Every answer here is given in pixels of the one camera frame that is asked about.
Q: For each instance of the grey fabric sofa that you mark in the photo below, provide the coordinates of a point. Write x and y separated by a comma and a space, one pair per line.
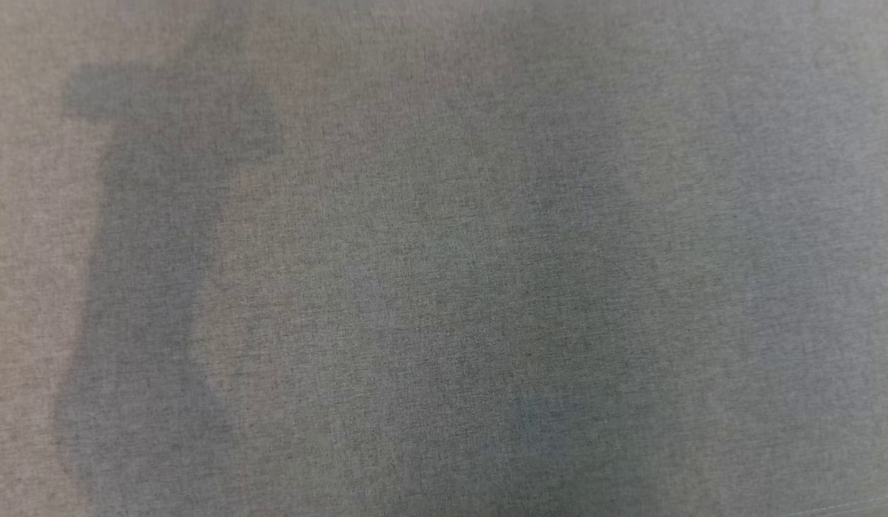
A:
444, 258

